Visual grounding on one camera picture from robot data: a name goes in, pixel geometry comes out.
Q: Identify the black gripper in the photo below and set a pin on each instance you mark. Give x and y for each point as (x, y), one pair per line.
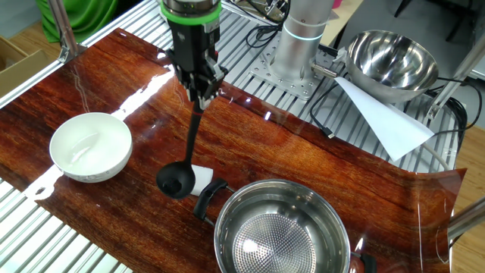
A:
(193, 49)

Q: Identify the black ladle red tip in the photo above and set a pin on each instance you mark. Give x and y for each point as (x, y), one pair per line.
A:
(191, 132)

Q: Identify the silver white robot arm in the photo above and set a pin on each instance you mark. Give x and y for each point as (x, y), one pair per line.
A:
(299, 41)

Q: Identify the white ceramic bowl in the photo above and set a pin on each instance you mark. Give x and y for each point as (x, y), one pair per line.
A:
(91, 148)

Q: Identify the stainless steel mixing bowl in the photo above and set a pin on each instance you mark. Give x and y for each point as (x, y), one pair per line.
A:
(394, 64)

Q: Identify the white sponge block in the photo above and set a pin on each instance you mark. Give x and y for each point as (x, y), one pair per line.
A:
(202, 178)

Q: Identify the red brown woodgrain mat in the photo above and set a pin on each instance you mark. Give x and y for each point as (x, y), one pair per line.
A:
(284, 151)

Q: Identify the green cloth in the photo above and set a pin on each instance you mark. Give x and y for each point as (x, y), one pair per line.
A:
(83, 19)

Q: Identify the beige wooden board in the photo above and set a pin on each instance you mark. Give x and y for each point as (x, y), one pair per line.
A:
(341, 22)

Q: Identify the open cardboard box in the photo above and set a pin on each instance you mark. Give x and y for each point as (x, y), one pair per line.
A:
(19, 72)

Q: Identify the white paper sheet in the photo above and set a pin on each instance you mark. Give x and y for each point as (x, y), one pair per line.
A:
(386, 121)

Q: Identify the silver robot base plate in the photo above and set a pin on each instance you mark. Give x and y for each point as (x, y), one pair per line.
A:
(265, 74)

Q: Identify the aluminium frame post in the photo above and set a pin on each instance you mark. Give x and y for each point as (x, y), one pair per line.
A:
(468, 220)
(62, 26)
(454, 82)

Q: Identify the aluminium frame rail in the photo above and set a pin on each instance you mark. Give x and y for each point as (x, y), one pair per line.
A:
(26, 87)

